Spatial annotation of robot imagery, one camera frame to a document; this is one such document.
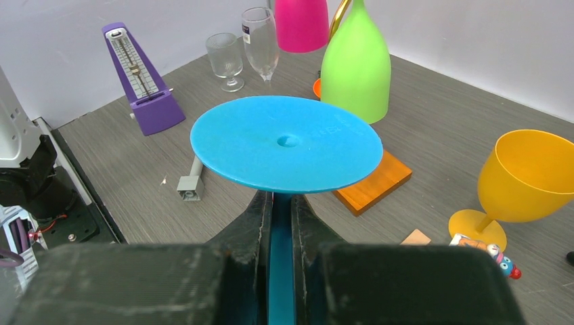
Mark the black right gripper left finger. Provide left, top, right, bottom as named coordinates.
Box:
left=11, top=191, right=272, bottom=324

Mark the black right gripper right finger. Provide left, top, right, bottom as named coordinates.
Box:
left=291, top=195, right=525, bottom=324

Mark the gold rack with wooden base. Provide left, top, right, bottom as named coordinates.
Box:
left=327, top=0, right=414, bottom=218

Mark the blue plastic wine glass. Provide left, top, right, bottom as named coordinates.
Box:
left=190, top=95, right=383, bottom=324

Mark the green plastic wine glass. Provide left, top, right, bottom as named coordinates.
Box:
left=319, top=0, right=391, bottom=124

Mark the pink plastic wine glass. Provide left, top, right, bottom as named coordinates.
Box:
left=274, top=0, right=329, bottom=53

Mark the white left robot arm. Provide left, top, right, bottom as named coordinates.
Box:
left=1, top=72, right=78, bottom=221

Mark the yellow plastic wine glass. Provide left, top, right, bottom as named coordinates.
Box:
left=448, top=129, right=573, bottom=250

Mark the clear stemmed wine glass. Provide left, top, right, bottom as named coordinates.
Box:
left=242, top=7, right=280, bottom=87

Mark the small wooden block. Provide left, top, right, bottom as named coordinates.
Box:
left=401, top=229, right=431, bottom=246

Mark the grey metal T-shaped part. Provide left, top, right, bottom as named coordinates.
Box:
left=177, top=156, right=204, bottom=201

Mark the small colourful toy figure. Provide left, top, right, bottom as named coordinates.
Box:
left=449, top=234, right=522, bottom=280

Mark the orange plastic U-shaped toy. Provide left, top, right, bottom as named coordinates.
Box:
left=312, top=78, right=321, bottom=99

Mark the clear glass tumbler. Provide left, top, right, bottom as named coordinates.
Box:
left=205, top=32, right=244, bottom=93

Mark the black music stand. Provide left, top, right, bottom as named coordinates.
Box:
left=566, top=251, right=574, bottom=266

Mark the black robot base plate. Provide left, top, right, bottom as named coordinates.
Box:
left=35, top=118, right=127, bottom=248

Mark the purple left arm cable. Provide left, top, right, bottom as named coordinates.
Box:
left=0, top=215, right=35, bottom=270

